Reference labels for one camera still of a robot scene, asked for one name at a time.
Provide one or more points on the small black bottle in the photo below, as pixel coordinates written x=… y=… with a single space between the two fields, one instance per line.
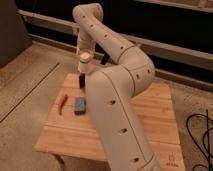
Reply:
x=82 y=81

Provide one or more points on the white shelf rail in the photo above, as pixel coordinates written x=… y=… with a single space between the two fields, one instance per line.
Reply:
x=162 y=50

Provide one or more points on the orange carrot toy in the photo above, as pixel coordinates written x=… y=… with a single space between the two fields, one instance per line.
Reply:
x=62 y=101

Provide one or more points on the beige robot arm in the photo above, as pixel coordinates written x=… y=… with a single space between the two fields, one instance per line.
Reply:
x=109 y=92

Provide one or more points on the wooden table board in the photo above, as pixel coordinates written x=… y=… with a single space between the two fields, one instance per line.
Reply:
x=65 y=133

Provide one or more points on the clear cup with white lid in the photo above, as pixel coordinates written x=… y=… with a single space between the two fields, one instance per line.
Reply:
x=84 y=63

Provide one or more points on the grey cabinet at left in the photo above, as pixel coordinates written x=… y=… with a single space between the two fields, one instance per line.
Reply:
x=14 y=38

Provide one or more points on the grey blue eraser block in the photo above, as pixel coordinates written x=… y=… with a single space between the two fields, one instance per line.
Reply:
x=79 y=105

